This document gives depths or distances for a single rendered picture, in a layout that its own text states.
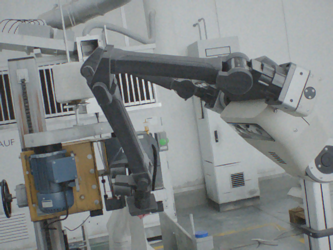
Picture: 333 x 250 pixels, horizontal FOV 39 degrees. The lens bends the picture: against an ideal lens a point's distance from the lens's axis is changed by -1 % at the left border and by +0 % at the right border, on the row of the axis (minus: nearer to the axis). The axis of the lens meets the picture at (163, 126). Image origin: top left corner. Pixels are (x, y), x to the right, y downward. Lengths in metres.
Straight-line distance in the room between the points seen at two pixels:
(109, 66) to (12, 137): 3.66
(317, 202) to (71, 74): 1.07
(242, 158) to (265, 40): 1.81
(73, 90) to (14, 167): 3.04
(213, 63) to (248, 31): 5.48
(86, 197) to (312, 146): 1.07
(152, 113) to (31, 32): 1.47
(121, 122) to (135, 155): 0.13
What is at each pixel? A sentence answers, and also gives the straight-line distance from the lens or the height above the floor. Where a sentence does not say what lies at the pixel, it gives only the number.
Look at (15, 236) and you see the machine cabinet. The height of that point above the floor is 0.35.
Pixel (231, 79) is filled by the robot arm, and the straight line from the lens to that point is 1.27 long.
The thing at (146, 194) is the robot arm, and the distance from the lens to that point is 1.60.
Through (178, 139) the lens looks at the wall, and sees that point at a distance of 6.35.
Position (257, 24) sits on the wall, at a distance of 6.83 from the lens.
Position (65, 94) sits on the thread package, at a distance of 1.95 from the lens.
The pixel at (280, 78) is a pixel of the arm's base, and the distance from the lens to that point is 1.30.
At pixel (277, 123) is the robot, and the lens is 1.47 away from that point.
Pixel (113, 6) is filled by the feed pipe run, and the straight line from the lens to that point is 4.65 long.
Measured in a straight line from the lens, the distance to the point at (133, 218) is 2.10.
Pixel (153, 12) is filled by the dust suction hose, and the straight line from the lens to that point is 5.32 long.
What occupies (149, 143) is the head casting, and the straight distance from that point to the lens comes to 2.17.
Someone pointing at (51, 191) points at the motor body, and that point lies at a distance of 1.97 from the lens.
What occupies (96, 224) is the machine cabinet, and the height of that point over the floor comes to 0.30.
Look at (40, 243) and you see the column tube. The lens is 2.27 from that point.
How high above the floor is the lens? 1.47
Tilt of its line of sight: 3 degrees down
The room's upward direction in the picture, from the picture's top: 8 degrees counter-clockwise
